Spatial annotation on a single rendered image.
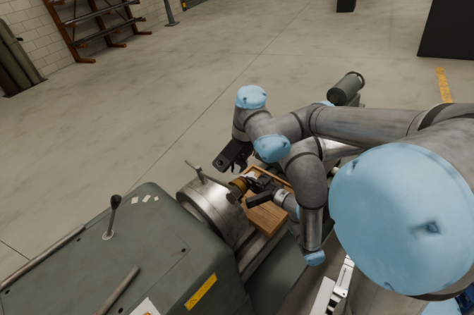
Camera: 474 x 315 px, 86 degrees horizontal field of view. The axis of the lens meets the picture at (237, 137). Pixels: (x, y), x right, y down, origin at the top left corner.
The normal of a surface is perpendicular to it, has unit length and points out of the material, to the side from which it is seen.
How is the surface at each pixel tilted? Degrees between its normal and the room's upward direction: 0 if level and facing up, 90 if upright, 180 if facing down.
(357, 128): 68
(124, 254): 0
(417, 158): 4
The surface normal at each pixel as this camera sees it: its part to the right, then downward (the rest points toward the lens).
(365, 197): -0.93, 0.23
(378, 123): -0.89, -0.33
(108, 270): -0.14, -0.78
